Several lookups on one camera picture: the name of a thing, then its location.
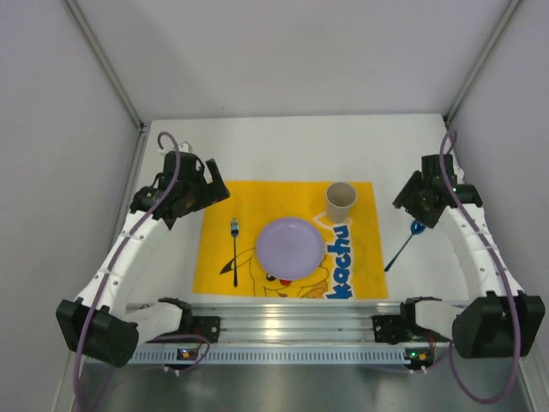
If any beige paper cup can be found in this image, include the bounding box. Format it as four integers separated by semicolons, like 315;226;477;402
326;182;357;223

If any yellow Pikachu placemat cloth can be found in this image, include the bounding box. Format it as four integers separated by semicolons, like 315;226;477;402
193;180;388;300

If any purple plastic plate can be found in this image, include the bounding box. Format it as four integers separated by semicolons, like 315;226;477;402
255;217;325;281

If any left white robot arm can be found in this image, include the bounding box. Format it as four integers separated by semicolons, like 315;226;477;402
56;151;230;367

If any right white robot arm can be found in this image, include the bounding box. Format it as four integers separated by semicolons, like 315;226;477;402
393;154;546;359

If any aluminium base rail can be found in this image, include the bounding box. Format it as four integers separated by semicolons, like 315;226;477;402
137;304;457;352

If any left aluminium frame post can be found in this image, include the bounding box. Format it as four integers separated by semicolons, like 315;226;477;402
61;0;144;130

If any aluminium frame post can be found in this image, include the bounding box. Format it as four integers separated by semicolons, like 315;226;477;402
443;0;525;128
61;0;144;130

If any right aluminium frame post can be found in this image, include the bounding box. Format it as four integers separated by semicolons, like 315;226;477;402
443;0;525;128

